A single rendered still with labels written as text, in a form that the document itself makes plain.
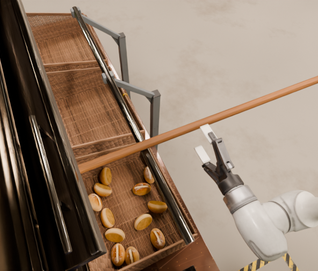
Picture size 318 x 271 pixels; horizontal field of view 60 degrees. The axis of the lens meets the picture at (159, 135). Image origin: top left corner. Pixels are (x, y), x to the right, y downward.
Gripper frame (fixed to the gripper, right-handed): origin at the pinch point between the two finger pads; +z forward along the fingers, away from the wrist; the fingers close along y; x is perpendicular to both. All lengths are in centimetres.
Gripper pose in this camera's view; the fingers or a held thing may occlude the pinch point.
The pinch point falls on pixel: (202, 139)
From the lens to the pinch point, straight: 96.3
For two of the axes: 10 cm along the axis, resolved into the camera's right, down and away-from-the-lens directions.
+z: -4.2, -7.7, 4.8
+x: 9.1, -3.4, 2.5
